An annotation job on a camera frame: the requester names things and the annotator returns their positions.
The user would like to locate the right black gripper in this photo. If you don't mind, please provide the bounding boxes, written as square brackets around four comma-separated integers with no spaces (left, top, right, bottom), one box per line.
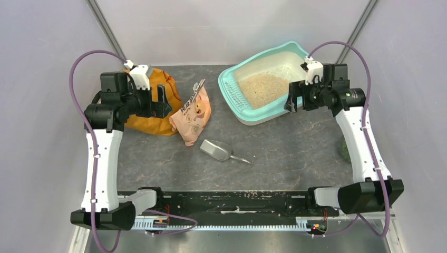
[283,77,331,113]

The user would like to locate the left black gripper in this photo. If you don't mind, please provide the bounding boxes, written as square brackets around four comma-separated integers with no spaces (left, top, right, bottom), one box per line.
[121,82,172,118]

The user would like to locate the pink cat litter bag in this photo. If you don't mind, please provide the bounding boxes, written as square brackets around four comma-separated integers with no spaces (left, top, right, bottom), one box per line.
[169,79,212,147]

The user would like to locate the teal litter box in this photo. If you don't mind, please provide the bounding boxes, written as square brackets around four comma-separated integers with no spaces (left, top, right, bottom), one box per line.
[218,41,308,126]

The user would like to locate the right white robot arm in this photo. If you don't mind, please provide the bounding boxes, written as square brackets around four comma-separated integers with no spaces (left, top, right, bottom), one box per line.
[284,61,404,216]

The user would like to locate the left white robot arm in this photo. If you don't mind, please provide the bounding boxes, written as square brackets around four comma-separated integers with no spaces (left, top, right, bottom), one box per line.
[70,72,172,230]

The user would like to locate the metal litter scoop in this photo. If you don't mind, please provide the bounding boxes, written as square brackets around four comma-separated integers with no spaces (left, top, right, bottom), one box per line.
[200,139,252,164]

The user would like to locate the orange cloth bag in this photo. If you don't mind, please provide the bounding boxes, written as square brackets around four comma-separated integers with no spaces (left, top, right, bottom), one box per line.
[125,68,183,136]

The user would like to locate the green textured ball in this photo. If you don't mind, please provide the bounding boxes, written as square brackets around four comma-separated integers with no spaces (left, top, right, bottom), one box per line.
[341,140,351,163]

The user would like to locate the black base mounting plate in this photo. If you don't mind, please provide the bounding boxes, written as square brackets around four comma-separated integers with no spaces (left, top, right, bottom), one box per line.
[140,190,340,228]

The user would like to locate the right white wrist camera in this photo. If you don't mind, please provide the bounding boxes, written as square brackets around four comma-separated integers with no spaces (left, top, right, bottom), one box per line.
[303,55,323,85]

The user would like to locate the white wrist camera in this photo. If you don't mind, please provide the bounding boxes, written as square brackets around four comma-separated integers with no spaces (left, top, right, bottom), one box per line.
[303,55,323,85]
[123,60,153,91]

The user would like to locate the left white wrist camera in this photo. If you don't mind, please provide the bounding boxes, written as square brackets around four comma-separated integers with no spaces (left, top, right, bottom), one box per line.
[123,60,153,91]

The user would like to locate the aluminium frame rail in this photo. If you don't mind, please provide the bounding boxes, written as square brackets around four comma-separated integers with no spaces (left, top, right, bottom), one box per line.
[68,213,406,253]

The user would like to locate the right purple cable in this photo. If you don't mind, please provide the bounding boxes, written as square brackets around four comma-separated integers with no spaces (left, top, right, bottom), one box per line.
[307,41,391,239]

